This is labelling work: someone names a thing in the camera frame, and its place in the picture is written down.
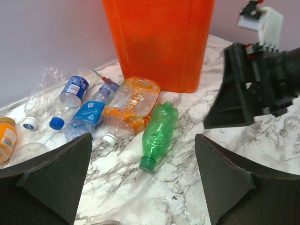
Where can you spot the blue label water bottle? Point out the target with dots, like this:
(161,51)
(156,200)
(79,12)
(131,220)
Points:
(89,115)

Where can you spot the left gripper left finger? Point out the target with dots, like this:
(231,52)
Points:
(46,189)

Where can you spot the clear plastic cup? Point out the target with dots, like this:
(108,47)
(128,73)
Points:
(27,152)

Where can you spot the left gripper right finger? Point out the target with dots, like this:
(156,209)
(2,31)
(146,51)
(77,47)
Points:
(239,191)

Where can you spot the blue label bottle top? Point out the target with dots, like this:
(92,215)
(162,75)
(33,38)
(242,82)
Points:
(68,102)

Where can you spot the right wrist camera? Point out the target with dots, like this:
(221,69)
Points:
(266,21)

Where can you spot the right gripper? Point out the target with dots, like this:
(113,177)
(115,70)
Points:
(275,83)

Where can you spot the red screwdriver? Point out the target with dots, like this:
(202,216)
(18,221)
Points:
(106,79)

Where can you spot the large crushed orange bottle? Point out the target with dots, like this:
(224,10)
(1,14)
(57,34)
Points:
(129,111)

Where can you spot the orange plastic bin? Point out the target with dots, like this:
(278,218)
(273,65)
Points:
(161,40)

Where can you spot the green sprite bottle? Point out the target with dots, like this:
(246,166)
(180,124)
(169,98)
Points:
(157,135)

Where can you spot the clear crushed bottle back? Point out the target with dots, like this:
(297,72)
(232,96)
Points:
(37,107)

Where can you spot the small orange juice bottle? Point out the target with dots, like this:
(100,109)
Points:
(8,137)

